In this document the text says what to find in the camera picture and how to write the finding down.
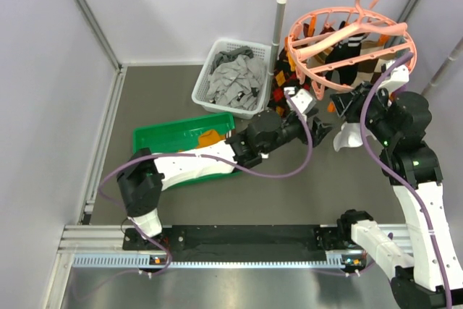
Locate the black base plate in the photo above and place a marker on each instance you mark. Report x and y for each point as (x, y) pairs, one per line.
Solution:
(254, 243)

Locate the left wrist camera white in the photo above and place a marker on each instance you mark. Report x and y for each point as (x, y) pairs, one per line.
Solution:
(299, 99)

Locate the white plastic laundry basket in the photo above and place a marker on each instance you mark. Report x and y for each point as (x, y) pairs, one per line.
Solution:
(201, 86)

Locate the grey slotted cable duct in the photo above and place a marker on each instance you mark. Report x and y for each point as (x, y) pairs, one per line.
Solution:
(334, 261)

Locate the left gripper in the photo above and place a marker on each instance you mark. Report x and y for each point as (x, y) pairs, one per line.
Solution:
(318, 130)

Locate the orange brown striped sock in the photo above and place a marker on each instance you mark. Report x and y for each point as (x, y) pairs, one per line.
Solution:
(211, 137)

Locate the black argyle sock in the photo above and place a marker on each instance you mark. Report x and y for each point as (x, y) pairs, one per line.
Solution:
(284, 77)

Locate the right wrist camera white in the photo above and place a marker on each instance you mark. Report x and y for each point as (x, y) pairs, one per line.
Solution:
(398, 78)

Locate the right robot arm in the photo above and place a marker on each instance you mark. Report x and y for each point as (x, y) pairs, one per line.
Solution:
(431, 277)

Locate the grey clothes pile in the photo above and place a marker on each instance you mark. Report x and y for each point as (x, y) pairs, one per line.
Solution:
(236, 79)

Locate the pink round clip hanger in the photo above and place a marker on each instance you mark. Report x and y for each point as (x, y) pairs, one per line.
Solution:
(367, 22)

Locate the green plastic tray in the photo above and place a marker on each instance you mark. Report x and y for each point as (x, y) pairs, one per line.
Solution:
(181, 136)

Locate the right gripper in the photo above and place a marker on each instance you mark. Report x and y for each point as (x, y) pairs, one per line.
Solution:
(347, 104)

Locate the orange clothes clip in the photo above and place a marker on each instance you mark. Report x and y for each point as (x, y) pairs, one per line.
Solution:
(331, 108)

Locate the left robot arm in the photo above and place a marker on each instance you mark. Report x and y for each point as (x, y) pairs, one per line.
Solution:
(142, 180)

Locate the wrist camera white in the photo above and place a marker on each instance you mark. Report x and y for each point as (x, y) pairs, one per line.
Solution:
(398, 78)
(299, 99)

